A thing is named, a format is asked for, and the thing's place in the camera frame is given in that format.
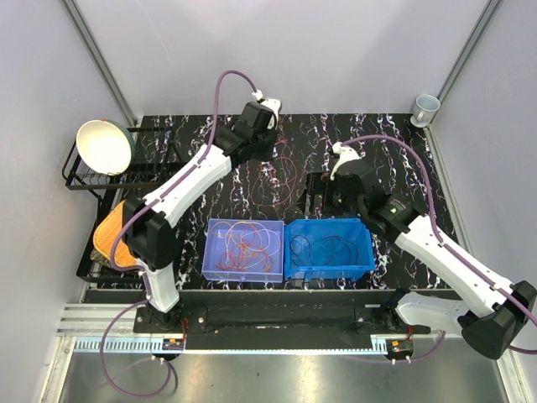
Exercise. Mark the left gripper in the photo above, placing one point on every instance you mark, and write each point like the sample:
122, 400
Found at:
273, 135

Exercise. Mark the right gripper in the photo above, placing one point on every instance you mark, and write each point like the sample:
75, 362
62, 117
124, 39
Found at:
318, 183

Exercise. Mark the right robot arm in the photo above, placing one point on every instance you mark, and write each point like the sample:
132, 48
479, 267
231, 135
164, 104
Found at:
492, 311

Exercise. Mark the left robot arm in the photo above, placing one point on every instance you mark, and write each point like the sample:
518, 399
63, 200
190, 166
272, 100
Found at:
149, 222

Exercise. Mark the blue plastic bin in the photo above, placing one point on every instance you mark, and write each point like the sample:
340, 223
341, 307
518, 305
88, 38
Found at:
327, 249

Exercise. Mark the purple plastic bin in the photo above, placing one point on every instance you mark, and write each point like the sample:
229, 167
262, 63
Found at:
244, 251

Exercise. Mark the white mug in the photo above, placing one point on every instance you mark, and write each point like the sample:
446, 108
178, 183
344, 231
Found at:
424, 109

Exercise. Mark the white bowl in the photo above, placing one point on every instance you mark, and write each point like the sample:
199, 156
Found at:
105, 146

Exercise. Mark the orange woven plate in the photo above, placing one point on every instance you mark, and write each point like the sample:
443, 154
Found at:
104, 237

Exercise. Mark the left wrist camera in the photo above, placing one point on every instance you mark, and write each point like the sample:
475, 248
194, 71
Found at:
275, 106

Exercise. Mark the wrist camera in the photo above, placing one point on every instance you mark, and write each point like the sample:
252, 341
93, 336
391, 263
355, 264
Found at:
344, 154
275, 106

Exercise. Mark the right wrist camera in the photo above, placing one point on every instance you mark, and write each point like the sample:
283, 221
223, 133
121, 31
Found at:
344, 154

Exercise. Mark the black wire dish rack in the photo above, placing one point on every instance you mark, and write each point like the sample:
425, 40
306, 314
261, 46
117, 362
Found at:
156, 159

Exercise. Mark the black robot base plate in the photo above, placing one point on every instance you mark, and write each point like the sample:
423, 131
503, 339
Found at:
267, 321

